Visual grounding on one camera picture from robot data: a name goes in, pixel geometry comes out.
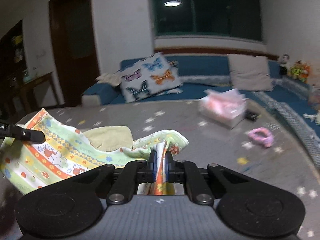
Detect colourful patterned baby garment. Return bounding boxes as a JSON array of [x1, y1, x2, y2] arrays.
[[1, 109, 189, 195]]

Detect dark bookshelf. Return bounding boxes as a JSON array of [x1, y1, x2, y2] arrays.
[[1, 21, 27, 119]]

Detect wooden side table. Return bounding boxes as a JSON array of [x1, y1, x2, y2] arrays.
[[1, 72, 60, 119]]

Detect pink tissue box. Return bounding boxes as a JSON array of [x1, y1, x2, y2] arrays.
[[199, 89, 247, 129]]

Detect pink scrunchie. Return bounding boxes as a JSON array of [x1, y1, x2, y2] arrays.
[[248, 127, 274, 148]]

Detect cream lace cloth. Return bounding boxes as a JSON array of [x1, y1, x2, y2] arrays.
[[95, 73, 121, 87]]

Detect butterfly print pillow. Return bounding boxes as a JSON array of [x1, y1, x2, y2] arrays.
[[118, 52, 183, 103]]

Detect beige sofa cushion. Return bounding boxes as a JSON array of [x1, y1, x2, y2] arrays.
[[227, 54, 273, 92]]

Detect dark wooden door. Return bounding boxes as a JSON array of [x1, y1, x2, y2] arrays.
[[49, 0, 100, 106]]

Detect beige cloth on sofa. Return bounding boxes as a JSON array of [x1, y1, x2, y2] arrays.
[[303, 112, 320, 125]]

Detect panda plush toy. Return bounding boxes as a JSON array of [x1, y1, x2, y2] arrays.
[[277, 54, 290, 76]]

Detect orange fox plush toy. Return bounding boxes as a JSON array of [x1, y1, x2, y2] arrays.
[[298, 63, 310, 83]]

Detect green framed window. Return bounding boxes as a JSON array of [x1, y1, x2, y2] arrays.
[[152, 0, 263, 41]]

